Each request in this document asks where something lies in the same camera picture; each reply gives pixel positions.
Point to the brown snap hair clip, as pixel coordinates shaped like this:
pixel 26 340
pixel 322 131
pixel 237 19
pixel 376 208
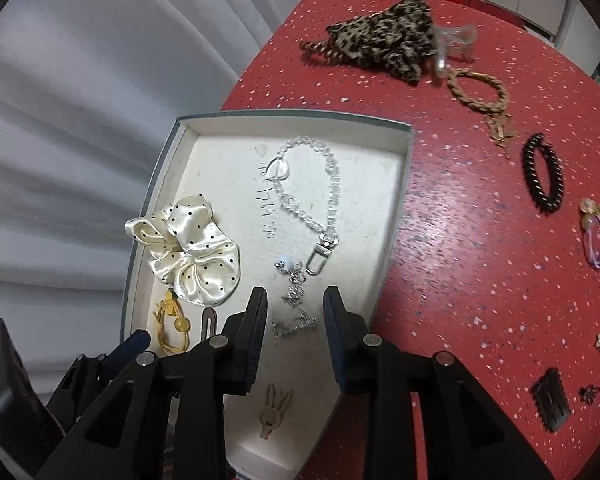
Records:
pixel 203 320

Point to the white curtain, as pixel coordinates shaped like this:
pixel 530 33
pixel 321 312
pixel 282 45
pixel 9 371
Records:
pixel 105 85

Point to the grey jewelry box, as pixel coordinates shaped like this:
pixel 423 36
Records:
pixel 360 200

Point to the leopard print scrunchie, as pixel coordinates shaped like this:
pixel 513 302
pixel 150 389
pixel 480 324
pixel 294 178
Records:
pixel 385 40

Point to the beige small hair clip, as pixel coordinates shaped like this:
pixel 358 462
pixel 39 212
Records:
pixel 272 412

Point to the cream dotted satin scrunchie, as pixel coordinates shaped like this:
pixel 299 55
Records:
pixel 200 255

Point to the black flower hairpin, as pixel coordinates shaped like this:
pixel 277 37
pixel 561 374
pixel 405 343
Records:
pixel 589 394

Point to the large black snap hair clip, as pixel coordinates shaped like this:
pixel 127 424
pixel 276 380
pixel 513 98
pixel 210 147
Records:
pixel 550 400

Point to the clear plastic hair claw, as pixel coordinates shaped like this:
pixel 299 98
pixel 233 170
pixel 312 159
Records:
pixel 452 37

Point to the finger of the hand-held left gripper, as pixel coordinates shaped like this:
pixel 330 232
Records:
pixel 80 385
pixel 126 349

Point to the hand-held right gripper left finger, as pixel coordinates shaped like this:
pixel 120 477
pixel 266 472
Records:
pixel 255 340

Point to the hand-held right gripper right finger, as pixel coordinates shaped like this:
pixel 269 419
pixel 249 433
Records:
pixel 337 345

